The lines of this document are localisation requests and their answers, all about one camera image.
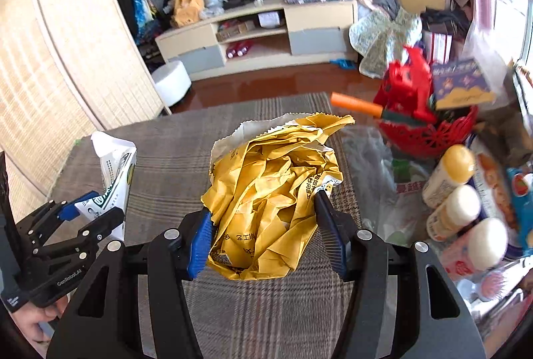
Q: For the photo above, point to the pink hairbrush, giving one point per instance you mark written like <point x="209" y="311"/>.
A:
<point x="491" y="285"/>

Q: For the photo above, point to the yellow cap white bottle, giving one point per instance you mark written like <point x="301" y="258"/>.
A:
<point x="452" y="171"/>

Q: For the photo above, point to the blue cookie tin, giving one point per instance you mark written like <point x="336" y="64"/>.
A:
<point x="493" y="184"/>

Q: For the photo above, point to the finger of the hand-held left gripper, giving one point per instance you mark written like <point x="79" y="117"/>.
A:
<point x="70" y="211"/>
<point x="104" y="223"/>

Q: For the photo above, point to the cardboard box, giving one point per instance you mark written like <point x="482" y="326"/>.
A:
<point x="235" y="32"/>

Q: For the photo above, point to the cream cap white bottle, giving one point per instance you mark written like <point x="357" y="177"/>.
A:
<point x="458" y="209"/>

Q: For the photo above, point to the clear plastic bag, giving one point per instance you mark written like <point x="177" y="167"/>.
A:
<point x="374" y="175"/>

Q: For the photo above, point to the yellow plush toy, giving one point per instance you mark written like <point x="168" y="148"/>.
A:
<point x="187" y="7"/>

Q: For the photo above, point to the person's left hand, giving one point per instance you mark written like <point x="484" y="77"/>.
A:
<point x="31" y="321"/>

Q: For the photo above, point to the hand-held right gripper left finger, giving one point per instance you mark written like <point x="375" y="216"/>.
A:
<point x="200" y="242"/>

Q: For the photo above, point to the white paper carton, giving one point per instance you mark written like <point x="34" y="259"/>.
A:
<point x="116" y="171"/>

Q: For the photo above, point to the gold foil wrapper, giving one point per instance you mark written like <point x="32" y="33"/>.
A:
<point x="266" y="196"/>

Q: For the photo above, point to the white round stool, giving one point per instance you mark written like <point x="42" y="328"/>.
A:
<point x="170" y="82"/>

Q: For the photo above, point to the pale patterned cloth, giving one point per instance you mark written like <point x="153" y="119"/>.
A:
<point x="383" y="42"/>

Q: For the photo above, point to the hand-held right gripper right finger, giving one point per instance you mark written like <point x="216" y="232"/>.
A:
<point x="333" y="242"/>

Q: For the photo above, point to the small white device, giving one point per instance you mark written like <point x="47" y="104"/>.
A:
<point x="270" y="19"/>

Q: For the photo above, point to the grey plaid tablecloth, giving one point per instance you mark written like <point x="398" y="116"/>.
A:
<point x="258" y="321"/>

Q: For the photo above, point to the clear plastic bags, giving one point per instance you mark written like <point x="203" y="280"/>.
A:
<point x="483" y="46"/>

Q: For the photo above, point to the cream grey television cabinet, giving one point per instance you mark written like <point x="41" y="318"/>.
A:
<point x="316" y="15"/>

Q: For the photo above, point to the red plastic basket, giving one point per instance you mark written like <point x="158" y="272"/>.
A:
<point x="420" y="138"/>

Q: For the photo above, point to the blue toy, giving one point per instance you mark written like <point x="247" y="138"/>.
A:
<point x="343" y="64"/>

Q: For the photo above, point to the hanging blue clothes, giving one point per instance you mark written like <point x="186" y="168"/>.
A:
<point x="139" y="9"/>

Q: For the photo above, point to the bamboo folding screen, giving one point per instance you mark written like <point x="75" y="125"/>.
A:
<point x="62" y="50"/>

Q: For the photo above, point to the purple box gold print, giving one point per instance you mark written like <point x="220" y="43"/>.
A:
<point x="458" y="80"/>

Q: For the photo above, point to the red bottles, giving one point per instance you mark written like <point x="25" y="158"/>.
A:
<point x="239" y="49"/>

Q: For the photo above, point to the pink label white bottle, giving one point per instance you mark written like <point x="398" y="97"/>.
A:
<point x="487" y="244"/>

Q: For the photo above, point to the blue chip bag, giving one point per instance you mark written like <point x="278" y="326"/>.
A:
<point x="522" y="200"/>

